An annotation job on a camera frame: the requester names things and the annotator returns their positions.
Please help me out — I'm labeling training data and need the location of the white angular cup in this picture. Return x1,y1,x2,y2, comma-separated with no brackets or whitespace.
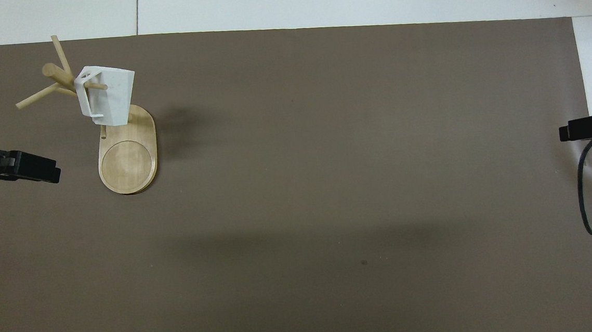
73,63,139,130

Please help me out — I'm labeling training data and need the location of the wooden cup rack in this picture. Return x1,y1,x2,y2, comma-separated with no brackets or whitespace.
11,29,161,202

